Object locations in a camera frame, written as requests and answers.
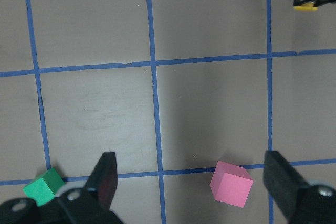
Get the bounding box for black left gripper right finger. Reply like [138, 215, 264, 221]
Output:
[263, 151, 335, 223]

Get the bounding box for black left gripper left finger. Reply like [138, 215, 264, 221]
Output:
[58, 152, 118, 223]

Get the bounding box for green foam cube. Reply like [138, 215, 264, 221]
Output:
[23, 168, 65, 207]

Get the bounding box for pink foam cube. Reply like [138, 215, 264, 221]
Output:
[209, 161, 254, 208]

